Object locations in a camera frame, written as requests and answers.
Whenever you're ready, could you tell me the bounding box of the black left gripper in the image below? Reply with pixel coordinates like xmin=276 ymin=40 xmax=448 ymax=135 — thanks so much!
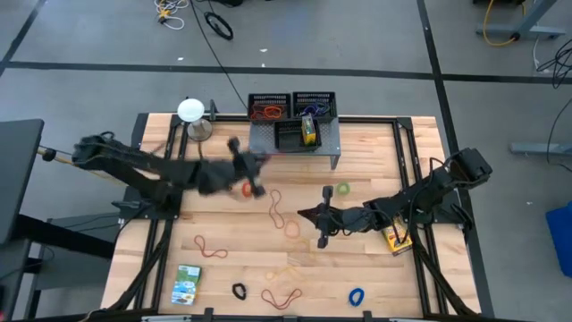
xmin=196 ymin=137 xmax=271 ymax=199

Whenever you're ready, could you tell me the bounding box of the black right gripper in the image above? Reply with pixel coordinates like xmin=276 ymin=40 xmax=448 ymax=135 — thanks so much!
xmin=298 ymin=185 xmax=374 ymax=250

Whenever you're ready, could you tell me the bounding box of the black mesh basket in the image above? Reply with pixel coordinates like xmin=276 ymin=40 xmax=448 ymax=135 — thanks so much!
xmin=248 ymin=92 xmax=292 ymax=123
xmin=271 ymin=119 xmax=321 ymax=154
xmin=292 ymin=91 xmax=337 ymax=123

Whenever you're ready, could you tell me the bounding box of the grey desk foot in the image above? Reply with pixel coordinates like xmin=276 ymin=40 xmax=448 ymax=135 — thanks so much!
xmin=510 ymin=141 xmax=572 ymax=157

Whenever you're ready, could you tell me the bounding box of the black side desk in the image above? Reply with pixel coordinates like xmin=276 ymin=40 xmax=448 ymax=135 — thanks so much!
xmin=0 ymin=118 xmax=117 ymax=322

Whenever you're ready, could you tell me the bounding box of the grey desk leg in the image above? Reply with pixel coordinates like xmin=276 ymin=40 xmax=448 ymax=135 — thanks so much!
xmin=475 ymin=0 xmax=568 ymax=41

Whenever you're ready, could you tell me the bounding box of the grey metal riser shelf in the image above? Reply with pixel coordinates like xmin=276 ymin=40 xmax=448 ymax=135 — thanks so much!
xmin=248 ymin=116 xmax=342 ymax=171

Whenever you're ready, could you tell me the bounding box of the white dome table lamp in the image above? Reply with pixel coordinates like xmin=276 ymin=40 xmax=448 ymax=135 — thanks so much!
xmin=176 ymin=97 xmax=214 ymax=143

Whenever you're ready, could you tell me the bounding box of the blue coil wristband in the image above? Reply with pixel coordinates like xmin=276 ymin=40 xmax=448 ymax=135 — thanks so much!
xmin=348 ymin=287 xmax=366 ymax=308

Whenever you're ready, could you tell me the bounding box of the yellow rod with black knob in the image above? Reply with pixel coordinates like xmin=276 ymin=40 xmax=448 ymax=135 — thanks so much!
xmin=37 ymin=146 xmax=77 ymax=166

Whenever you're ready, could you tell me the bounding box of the blue plastic bin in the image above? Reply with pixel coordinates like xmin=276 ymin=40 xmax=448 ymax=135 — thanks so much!
xmin=545 ymin=199 xmax=572 ymax=279

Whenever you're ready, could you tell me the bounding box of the long black floor cable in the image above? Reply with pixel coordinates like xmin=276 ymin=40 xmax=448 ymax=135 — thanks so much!
xmin=189 ymin=0 xmax=248 ymax=111

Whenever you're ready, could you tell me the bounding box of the coiled black floor cable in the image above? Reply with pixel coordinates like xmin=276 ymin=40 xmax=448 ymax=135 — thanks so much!
xmin=204 ymin=11 xmax=235 ymax=41

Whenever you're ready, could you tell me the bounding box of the white yellow cable bundle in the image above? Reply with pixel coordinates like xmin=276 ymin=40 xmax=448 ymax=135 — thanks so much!
xmin=154 ymin=0 xmax=191 ymax=31

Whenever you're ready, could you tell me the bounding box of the thin black floor cable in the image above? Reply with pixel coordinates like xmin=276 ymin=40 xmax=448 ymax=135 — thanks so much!
xmin=545 ymin=96 xmax=572 ymax=174

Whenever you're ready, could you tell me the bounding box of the yellow floor cable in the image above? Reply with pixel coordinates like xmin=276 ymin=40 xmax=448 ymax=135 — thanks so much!
xmin=482 ymin=0 xmax=526 ymax=48

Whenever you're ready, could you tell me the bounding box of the black cable bundle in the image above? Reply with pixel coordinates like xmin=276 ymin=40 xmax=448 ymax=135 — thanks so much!
xmin=535 ymin=38 xmax=572 ymax=90

